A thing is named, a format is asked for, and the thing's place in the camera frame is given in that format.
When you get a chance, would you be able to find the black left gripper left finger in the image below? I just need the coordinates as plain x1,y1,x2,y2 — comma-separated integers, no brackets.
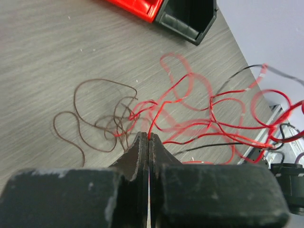
0,133,148,228

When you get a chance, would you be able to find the black plastic bin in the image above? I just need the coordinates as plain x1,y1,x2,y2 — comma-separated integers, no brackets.
154,0,218,46

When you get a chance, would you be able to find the brown cable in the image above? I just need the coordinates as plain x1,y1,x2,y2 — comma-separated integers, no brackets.
52,78,139,167

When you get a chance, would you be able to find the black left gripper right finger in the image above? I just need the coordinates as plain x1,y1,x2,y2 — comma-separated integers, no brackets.
149,133,290,228

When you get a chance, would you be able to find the red plastic bin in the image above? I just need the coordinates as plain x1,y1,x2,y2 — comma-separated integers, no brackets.
107,0,164,23

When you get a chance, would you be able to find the red cable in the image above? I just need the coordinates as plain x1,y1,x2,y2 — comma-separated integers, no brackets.
115,52,304,165

